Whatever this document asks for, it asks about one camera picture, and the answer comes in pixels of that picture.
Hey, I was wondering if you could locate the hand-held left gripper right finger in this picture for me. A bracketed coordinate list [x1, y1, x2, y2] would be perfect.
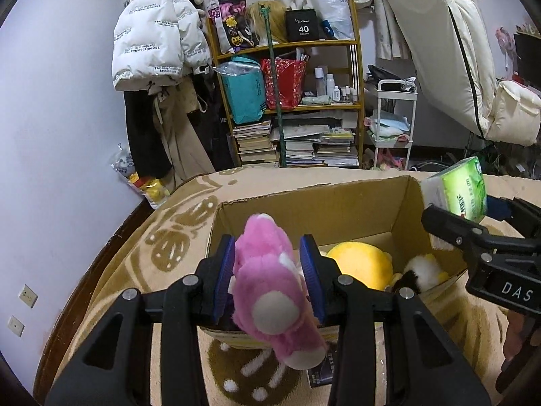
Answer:
[300, 234, 493, 406]

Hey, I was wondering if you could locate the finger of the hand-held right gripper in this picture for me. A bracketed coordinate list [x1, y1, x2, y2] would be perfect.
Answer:
[421, 205, 492, 263]
[486, 195, 541, 242]

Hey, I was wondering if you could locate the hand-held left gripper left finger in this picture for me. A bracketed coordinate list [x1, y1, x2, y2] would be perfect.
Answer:
[44, 234, 236, 406]

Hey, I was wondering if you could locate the green tissue pack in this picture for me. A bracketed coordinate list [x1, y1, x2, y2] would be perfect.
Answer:
[423, 156, 489, 223]

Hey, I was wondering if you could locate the pink plush toy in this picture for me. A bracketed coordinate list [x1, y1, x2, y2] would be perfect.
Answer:
[230, 213, 328, 370]

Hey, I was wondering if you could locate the white and black plush toy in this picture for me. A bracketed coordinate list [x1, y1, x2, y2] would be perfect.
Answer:
[391, 254, 449, 294]

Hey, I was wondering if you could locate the yellow plush toy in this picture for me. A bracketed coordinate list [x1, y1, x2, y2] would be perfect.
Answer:
[325, 241, 395, 292]

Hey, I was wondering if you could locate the cardboard box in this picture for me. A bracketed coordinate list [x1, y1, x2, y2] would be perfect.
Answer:
[198, 175, 470, 349]

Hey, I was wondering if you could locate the person's right hand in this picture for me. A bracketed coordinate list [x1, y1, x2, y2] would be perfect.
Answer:
[505, 311, 535, 361]

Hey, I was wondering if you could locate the beige patterned blanket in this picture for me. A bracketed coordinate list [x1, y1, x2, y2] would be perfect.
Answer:
[34, 169, 541, 406]

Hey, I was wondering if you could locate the black booklet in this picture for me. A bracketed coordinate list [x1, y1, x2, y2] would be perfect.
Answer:
[306, 349, 339, 389]

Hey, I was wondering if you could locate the clear bag of snacks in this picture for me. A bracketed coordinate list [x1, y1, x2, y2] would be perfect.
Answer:
[109, 144, 172, 210]

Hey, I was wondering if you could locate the messy pile of books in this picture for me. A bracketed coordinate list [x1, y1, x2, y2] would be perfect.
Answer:
[279, 112, 360, 167]

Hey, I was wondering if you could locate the neat stack of books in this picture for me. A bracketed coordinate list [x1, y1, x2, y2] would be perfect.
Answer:
[232, 120, 277, 166]

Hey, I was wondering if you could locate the white trolley cart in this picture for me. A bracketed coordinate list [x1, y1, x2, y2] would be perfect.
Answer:
[366, 78, 419, 170]

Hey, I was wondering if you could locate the beige coat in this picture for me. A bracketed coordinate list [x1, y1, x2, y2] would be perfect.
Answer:
[152, 82, 216, 182]

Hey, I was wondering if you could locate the black monitor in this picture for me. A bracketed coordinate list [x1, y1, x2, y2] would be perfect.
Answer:
[513, 31, 541, 79]

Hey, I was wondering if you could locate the black coat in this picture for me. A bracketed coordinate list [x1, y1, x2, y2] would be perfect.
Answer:
[124, 89, 170, 178]

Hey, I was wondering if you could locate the pink fan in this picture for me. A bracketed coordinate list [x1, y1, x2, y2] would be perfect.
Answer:
[496, 26, 518, 72]

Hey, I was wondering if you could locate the green pole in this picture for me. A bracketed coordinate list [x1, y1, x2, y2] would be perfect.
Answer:
[259, 4, 288, 167]

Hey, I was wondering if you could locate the teal bag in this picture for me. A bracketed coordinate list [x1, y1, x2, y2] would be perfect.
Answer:
[220, 61, 267, 125]

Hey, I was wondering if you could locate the group of cosmetic bottles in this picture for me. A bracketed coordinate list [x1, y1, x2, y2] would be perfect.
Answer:
[314, 65, 356, 103]

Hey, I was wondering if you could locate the cream recliner chair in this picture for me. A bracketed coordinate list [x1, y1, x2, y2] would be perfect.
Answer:
[381, 0, 541, 146]

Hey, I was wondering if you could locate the red bag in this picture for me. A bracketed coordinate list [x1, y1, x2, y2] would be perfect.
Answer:
[261, 57, 308, 111]

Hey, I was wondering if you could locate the wooden shelf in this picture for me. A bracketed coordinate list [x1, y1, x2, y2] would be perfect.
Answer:
[206, 0, 366, 170]

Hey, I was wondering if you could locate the white plastic bag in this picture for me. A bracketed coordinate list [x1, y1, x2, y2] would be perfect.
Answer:
[308, 0, 355, 41]

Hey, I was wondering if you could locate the black box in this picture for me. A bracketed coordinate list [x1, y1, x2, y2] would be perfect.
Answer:
[284, 8, 317, 44]

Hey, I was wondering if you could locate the white puffer jacket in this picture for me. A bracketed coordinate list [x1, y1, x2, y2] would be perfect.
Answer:
[111, 0, 212, 91]

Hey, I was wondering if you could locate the black printed bag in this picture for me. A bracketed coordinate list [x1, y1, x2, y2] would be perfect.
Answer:
[207, 0, 259, 49]

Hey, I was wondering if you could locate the blond wig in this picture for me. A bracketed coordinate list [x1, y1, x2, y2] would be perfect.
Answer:
[247, 1, 288, 45]

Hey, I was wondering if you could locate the tangle of cables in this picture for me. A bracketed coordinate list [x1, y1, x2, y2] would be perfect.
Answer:
[412, 144, 529, 176]

